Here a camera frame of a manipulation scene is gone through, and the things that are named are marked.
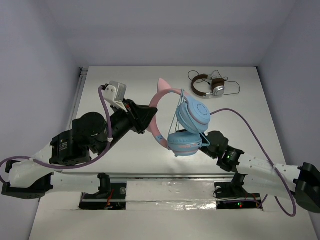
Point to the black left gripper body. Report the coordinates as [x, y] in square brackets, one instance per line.
[135, 117]

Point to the pink and blue cat headphones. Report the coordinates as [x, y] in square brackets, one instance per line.
[190, 114]

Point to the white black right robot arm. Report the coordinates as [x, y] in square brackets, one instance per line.
[300, 184]

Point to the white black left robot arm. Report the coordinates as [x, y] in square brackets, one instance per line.
[33, 178]

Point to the brown and silver headphones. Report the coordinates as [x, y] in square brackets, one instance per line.
[217, 86]

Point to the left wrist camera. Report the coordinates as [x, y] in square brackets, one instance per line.
[114, 94]

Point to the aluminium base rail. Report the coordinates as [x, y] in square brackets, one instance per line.
[172, 194]

